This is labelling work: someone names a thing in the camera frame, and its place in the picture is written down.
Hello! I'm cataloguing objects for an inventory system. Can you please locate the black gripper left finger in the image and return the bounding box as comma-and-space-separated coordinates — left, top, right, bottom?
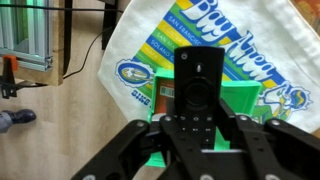
71, 114, 204, 180

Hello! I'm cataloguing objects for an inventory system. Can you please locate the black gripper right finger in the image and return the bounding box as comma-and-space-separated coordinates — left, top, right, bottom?
213, 98, 320, 180

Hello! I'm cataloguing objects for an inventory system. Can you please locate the black remote control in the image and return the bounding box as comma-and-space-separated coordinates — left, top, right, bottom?
173, 45, 226, 149

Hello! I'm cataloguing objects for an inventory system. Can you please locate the green storage box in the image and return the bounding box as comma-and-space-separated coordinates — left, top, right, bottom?
145, 67, 263, 168

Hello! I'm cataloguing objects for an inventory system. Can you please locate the orange package with barcode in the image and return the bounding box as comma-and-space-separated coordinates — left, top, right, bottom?
155, 77, 177, 116

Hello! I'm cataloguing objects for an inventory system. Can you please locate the white printed tote bag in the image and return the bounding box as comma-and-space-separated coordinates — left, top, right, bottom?
97, 0, 320, 135

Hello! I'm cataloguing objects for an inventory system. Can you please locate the dark blue shoe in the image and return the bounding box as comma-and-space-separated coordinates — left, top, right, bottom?
0, 108, 38, 134

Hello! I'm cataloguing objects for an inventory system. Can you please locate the black metal leg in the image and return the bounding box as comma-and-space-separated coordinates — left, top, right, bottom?
101, 0, 120, 52
62, 0, 74, 76

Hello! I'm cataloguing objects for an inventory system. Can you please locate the orange clamp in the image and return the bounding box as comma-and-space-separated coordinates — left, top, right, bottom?
0, 54, 20, 100

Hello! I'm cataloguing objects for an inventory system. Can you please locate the black cable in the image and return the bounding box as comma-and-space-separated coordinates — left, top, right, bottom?
0, 3, 125, 80

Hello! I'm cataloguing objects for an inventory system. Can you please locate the aluminium extrusion frame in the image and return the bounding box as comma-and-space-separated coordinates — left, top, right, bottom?
0, 0, 54, 72

